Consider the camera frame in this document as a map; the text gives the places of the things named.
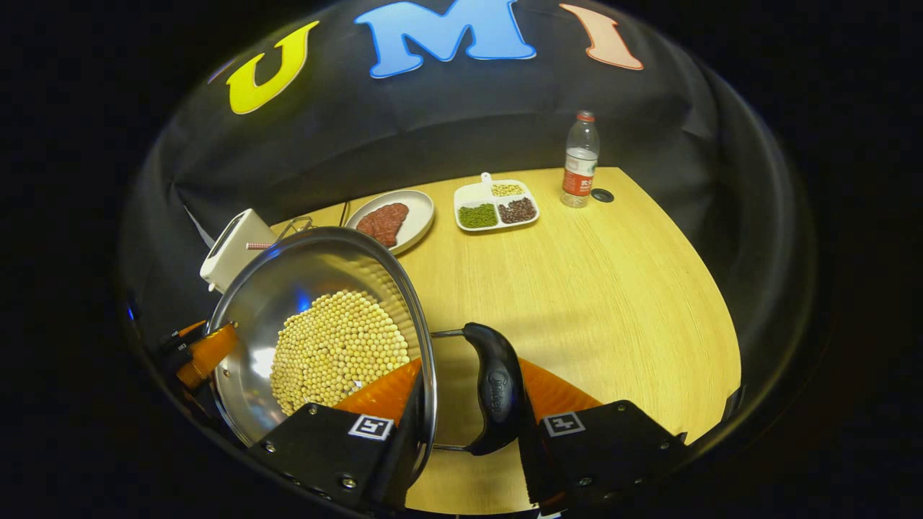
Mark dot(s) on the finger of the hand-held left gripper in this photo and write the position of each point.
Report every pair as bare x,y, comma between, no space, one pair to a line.
209,349

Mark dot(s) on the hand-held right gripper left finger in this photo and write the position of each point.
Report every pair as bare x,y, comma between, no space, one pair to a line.
324,447

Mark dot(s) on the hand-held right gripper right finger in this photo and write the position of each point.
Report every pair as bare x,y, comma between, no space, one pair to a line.
613,447

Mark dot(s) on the pile of yellow soybeans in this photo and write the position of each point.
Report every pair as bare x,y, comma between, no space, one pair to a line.
339,353

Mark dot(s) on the white toaster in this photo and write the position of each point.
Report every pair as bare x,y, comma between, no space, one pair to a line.
234,249

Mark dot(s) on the red raw meat patty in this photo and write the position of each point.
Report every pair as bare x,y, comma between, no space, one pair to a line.
395,213
375,231

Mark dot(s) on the white oval plate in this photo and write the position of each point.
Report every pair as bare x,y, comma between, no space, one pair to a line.
418,213

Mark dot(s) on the black table grommet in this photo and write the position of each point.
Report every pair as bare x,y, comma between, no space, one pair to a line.
602,195

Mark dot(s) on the pile of dark red beans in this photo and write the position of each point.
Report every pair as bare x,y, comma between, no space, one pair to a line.
518,210

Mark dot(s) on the pile of green mung beans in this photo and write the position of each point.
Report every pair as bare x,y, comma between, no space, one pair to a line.
477,216

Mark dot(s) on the small heap of yellow beans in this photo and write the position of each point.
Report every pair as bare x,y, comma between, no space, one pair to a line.
508,189

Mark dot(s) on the clear plastic water bottle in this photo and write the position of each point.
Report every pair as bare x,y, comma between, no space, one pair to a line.
579,169

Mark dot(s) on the white divided dish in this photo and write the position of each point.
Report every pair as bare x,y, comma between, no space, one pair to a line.
472,193

